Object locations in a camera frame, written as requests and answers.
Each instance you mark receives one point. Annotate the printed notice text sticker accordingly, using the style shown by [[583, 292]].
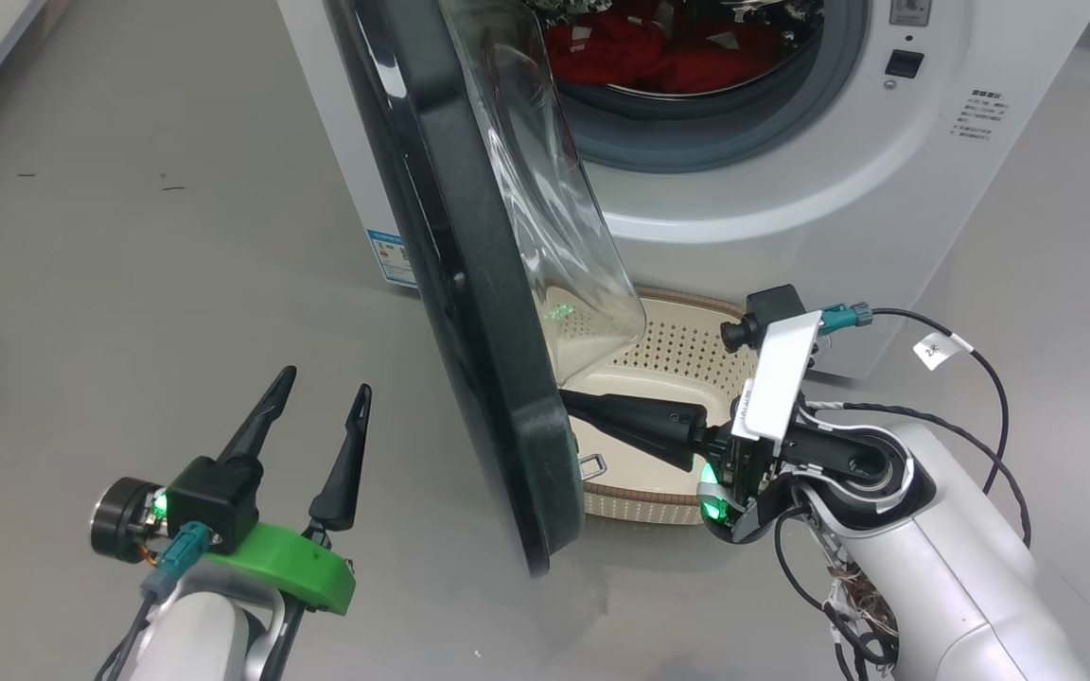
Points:
[[980, 115]]

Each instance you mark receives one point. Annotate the beige perforated laundry basket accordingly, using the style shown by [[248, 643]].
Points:
[[659, 364]]

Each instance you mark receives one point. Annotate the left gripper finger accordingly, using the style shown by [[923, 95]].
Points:
[[348, 463], [261, 421]]

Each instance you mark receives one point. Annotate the white front-load washing machine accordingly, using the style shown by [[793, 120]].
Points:
[[791, 189]]

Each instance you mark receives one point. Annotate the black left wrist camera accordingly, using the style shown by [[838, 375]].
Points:
[[214, 501]]

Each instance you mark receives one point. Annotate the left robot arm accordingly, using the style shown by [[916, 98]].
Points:
[[195, 634]]

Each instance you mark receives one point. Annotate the black white patterned garment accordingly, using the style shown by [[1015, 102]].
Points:
[[559, 8]]

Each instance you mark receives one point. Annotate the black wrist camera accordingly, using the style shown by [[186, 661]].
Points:
[[772, 307], [214, 501]]

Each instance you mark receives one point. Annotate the red garment with white trim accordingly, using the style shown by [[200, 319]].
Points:
[[621, 57]]

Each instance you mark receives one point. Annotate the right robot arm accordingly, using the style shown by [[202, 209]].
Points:
[[942, 586]]

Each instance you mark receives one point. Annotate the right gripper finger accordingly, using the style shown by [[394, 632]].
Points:
[[640, 416], [663, 449]]

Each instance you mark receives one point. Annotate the blue energy label sticker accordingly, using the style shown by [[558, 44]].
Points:
[[392, 257]]

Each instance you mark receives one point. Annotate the dark round glass washer door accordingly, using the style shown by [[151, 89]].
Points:
[[469, 331]]

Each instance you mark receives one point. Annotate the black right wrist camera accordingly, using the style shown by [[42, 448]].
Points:
[[772, 307]]

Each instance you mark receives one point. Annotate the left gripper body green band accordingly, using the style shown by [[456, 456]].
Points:
[[304, 572]]

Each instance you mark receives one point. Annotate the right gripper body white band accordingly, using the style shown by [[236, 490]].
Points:
[[772, 378]]

